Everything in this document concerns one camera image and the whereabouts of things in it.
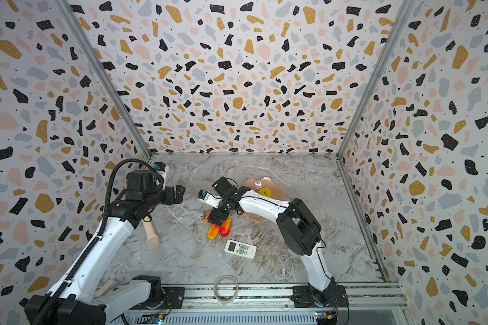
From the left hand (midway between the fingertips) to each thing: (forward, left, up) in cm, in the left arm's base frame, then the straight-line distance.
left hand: (171, 184), depth 77 cm
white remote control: (-17, -26, -23) cm, 39 cm away
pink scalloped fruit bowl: (+12, -44, -25) cm, 52 cm away
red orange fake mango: (-9, -19, -21) cm, 29 cm away
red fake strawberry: (-2, -10, -21) cm, 23 cm away
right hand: (-2, -13, -15) cm, 20 cm away
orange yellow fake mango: (-10, -14, -21) cm, 27 cm away
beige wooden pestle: (-13, +11, -21) cm, 27 cm away
